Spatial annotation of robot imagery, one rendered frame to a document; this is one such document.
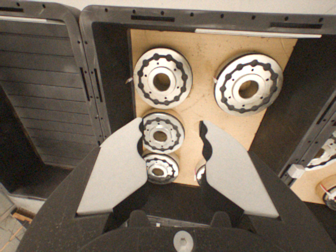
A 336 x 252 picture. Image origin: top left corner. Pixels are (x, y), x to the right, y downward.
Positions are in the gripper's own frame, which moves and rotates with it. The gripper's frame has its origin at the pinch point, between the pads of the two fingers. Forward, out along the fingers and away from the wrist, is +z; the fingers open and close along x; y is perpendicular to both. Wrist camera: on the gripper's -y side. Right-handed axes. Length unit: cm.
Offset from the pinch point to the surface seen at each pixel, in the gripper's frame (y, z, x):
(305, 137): 4.4, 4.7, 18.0
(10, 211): 247, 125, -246
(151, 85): 0.8, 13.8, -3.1
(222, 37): -6.6, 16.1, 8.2
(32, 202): 230, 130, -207
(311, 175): 20.6, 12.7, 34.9
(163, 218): 30.0, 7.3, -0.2
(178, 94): 2.2, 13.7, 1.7
